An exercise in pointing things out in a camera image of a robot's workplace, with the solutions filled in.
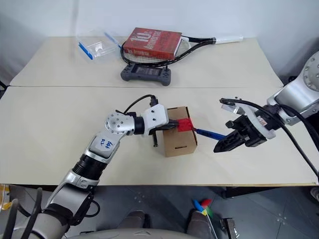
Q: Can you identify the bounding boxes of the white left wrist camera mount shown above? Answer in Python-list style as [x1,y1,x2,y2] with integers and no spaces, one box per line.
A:
[142,104,169,136]

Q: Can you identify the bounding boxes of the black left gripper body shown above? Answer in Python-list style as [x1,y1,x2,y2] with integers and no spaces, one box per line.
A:
[151,125,170,148]

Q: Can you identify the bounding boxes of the red hardcover book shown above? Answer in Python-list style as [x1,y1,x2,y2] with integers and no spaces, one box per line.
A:
[123,27,183,61]

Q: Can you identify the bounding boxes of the brown cardboard box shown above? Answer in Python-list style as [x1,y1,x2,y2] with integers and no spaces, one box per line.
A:
[162,106,199,158]

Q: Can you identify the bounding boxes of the black metal base block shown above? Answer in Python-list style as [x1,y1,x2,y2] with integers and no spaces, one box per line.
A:
[220,217,237,239]

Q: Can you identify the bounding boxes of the colourful toy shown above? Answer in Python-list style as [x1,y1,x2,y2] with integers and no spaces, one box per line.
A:
[191,198,215,232]

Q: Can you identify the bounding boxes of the black table leg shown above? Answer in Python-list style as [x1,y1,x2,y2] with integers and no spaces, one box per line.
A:
[223,185,310,199]

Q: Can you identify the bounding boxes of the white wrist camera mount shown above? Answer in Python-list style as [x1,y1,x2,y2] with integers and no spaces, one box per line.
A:
[142,104,169,136]
[220,97,277,139]

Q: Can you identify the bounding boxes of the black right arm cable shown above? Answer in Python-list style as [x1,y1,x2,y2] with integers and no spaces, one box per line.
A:
[219,98,319,185]

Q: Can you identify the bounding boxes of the grey robot torso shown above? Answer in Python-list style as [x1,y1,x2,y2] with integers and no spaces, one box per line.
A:
[74,228,225,239]

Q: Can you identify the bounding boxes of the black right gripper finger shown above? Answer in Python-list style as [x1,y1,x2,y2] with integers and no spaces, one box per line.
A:
[213,139,246,153]
[219,131,246,146]

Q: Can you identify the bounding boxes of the clear plastic container blue clips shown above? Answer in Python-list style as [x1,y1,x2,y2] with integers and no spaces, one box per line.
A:
[76,28,123,62]

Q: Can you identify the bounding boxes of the dark rounded shape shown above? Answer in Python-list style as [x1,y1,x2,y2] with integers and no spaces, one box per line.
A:
[122,211,150,230]
[186,209,210,234]

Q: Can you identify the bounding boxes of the blue pen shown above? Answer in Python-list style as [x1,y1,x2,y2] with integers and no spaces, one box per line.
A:
[193,127,226,140]

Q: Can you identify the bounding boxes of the grey handheld game controller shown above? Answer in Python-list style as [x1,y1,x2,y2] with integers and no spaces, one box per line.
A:
[120,63,172,87]

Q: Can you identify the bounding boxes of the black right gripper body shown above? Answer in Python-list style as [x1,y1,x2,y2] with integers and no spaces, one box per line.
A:
[225,116,267,147]

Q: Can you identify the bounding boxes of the black tennis racket white handle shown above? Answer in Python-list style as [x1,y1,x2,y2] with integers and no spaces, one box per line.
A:
[120,36,244,68]

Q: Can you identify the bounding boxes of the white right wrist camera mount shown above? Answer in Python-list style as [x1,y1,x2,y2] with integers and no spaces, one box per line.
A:
[220,97,277,139]

